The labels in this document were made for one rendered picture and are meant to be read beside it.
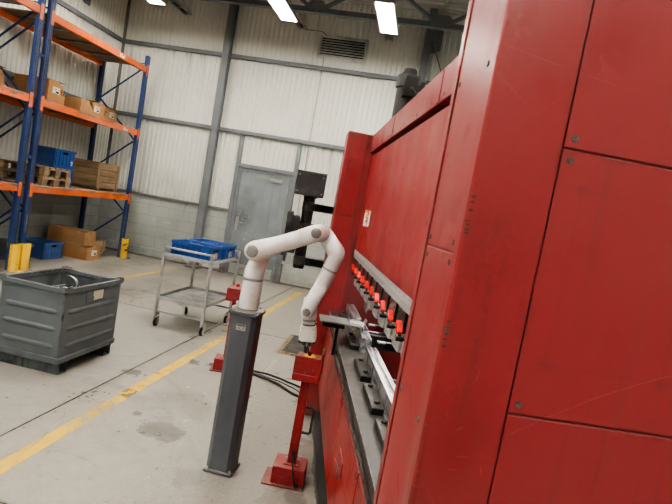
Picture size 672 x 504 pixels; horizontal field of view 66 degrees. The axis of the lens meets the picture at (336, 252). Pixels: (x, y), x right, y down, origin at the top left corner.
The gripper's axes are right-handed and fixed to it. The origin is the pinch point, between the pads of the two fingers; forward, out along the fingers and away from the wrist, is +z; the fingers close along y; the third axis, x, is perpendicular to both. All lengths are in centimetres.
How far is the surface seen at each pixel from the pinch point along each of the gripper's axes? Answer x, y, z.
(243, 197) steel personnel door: -735, 232, -94
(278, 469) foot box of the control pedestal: 4, 10, 73
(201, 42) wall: -751, 346, -397
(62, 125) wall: -621, 547, -194
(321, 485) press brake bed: 1, -16, 81
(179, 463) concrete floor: 2, 71, 78
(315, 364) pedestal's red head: 4.8, -6.5, 6.8
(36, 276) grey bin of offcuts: -127, 253, -4
